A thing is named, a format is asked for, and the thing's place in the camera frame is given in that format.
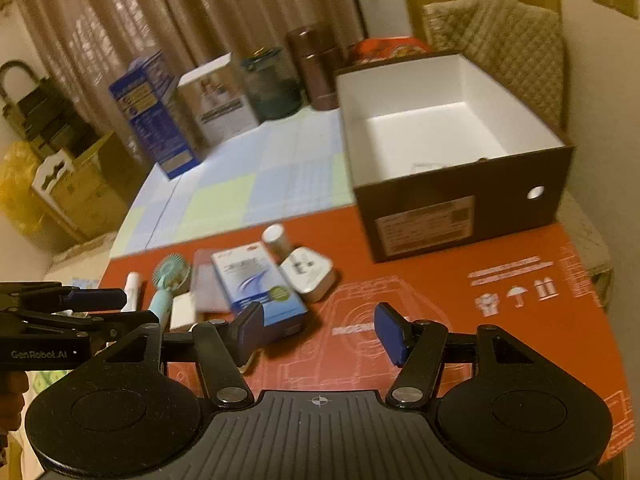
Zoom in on small white bottle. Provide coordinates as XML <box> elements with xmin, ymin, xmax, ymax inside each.
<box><xmin>262</xmin><ymin>224</ymin><xmax>292</xmax><ymax>261</ymax></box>

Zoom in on quilted chair cover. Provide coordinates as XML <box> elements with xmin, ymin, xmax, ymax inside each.
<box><xmin>422</xmin><ymin>0</ymin><xmax>568</xmax><ymax>131</ymax></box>

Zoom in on white product box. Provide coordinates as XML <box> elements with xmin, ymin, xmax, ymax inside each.
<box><xmin>177</xmin><ymin>52</ymin><xmax>261</xmax><ymax>153</ymax></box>

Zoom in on white tube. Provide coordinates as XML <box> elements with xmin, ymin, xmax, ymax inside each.
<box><xmin>122</xmin><ymin>272</ymin><xmax>146</xmax><ymax>313</ymax></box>

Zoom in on clear plastic case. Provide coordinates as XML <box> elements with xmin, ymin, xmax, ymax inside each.
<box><xmin>192</xmin><ymin>249</ymin><xmax>236</xmax><ymax>313</ymax></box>

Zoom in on brown cardboard shoebox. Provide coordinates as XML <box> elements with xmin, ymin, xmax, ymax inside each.
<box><xmin>334</xmin><ymin>52</ymin><xmax>576</xmax><ymax>264</ymax></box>

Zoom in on mint green handheld fan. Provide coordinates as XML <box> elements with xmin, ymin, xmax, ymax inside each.
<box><xmin>145</xmin><ymin>254</ymin><xmax>193</xmax><ymax>331</ymax></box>

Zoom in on green glass jar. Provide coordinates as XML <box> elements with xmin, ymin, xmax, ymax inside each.
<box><xmin>239</xmin><ymin>47</ymin><xmax>303</xmax><ymax>121</ymax></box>

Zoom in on person's left hand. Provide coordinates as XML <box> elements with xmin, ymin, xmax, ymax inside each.
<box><xmin>0</xmin><ymin>372</ymin><xmax>31</xmax><ymax>433</ymax></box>

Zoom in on white power adapter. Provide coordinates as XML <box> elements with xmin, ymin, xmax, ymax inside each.
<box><xmin>279</xmin><ymin>247</ymin><xmax>337</xmax><ymax>303</ymax></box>

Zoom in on yellow wooden door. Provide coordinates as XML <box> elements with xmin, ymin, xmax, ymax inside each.
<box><xmin>360</xmin><ymin>0</ymin><xmax>566</xmax><ymax>46</ymax></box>

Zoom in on beige patterned curtain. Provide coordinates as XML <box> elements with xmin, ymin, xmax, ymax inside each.
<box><xmin>12</xmin><ymin>0</ymin><xmax>361</xmax><ymax>126</ymax></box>

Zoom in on brown metal canister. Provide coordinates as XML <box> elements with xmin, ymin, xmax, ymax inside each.
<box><xmin>286</xmin><ymin>24</ymin><xmax>331</xmax><ymax>68</ymax></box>
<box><xmin>305</xmin><ymin>46</ymin><xmax>342</xmax><ymax>111</ymax></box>

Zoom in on brown cardboard box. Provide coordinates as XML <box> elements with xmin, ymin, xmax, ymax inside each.
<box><xmin>32</xmin><ymin>130</ymin><xmax>146</xmax><ymax>241</ymax></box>

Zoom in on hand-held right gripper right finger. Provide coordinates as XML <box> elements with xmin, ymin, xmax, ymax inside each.
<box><xmin>374</xmin><ymin>302</ymin><xmax>541</xmax><ymax>409</ymax></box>

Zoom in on blue and white small box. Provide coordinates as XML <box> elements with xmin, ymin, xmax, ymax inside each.
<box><xmin>210</xmin><ymin>242</ymin><xmax>308</xmax><ymax>346</ymax></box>

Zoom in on tall blue carton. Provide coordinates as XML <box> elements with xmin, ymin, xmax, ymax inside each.
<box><xmin>109</xmin><ymin>50</ymin><xmax>201</xmax><ymax>180</ymax></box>

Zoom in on dark bag with handle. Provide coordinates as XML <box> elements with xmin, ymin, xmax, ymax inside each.
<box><xmin>0</xmin><ymin>60</ymin><xmax>101</xmax><ymax>158</ymax></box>

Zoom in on yellow plastic bag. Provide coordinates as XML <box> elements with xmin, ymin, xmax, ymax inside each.
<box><xmin>0</xmin><ymin>141</ymin><xmax>46</xmax><ymax>236</ymax></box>

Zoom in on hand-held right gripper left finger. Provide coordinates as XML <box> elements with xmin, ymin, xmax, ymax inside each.
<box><xmin>107</xmin><ymin>302</ymin><xmax>266</xmax><ymax>409</ymax></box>

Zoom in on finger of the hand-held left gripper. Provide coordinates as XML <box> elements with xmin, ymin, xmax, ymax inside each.
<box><xmin>0</xmin><ymin>282</ymin><xmax>127</xmax><ymax>313</ymax></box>
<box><xmin>0</xmin><ymin>309</ymin><xmax>161</xmax><ymax>344</ymax></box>

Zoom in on red printed tin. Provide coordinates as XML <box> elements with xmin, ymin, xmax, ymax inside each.
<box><xmin>347</xmin><ymin>36</ymin><xmax>433</xmax><ymax>68</ymax></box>

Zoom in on pastel checked tablecloth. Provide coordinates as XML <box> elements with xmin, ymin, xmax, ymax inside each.
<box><xmin>107</xmin><ymin>105</ymin><xmax>361</xmax><ymax>261</ymax></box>

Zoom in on red printed cardboard sheet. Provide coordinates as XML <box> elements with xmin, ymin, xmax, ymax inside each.
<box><xmin>97</xmin><ymin>205</ymin><xmax>631</xmax><ymax>463</ymax></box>

